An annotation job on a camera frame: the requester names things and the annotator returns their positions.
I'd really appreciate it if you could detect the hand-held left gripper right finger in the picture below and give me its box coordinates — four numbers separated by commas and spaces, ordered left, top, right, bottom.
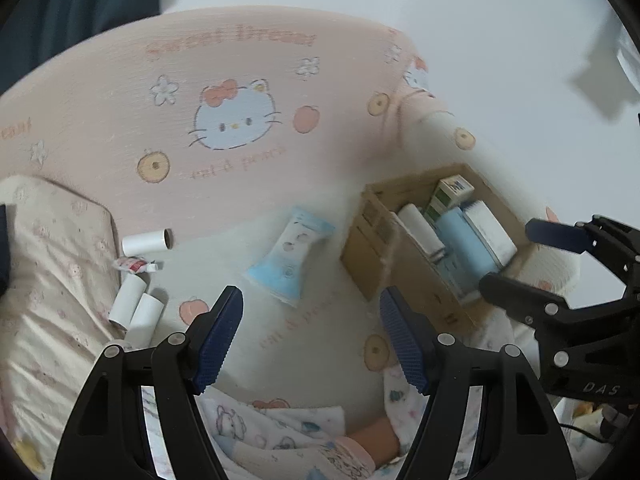
379, 286, 578, 480

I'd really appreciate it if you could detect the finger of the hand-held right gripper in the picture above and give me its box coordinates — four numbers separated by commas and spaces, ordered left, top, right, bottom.
525, 215, 640, 287
479, 272, 640, 334

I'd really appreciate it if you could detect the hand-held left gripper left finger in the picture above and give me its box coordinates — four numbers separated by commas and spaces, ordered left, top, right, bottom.
50, 285, 244, 480

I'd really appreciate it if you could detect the white paper tube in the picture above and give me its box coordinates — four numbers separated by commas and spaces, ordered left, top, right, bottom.
121, 228, 174, 257
108, 275, 148, 332
127, 293, 166, 350
397, 203, 447, 262

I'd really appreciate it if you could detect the brown cardboard box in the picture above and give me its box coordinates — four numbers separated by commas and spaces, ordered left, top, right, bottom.
340, 162, 538, 336

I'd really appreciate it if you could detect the blue and white wipes packet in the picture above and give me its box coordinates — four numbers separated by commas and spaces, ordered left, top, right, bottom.
247, 206, 336, 309

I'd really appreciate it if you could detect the red and white toothpaste tube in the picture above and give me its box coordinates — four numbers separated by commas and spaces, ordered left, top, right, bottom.
112, 256, 162, 276

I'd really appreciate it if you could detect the white spiral notepad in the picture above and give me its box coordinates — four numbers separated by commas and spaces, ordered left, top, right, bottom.
462, 200, 519, 267

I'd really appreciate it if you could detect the blue booklet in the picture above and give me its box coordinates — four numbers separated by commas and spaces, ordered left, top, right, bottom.
432, 209, 497, 293

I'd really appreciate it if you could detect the white cartoon print pajamas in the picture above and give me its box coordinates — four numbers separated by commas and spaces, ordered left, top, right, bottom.
140, 360, 501, 480

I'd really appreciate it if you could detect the person's bare leg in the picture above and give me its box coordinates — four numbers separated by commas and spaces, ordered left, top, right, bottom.
345, 416, 402, 463

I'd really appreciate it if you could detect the green and white small carton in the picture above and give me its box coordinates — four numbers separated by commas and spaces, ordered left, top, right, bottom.
425, 175, 476, 222

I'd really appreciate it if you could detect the cream printed pillow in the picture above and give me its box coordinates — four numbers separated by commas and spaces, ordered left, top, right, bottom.
0, 175, 132, 480

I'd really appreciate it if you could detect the dark cloth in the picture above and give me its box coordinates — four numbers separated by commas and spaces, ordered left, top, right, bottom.
0, 204, 12, 296

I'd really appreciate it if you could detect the pink cat print blanket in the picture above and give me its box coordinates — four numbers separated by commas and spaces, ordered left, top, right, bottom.
0, 7, 581, 411

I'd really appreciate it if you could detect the dark teal curtain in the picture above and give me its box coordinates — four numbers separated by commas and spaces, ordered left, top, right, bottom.
0, 0, 186, 96

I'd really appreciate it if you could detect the black cable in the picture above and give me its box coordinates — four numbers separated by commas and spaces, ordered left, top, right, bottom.
559, 421, 617, 445

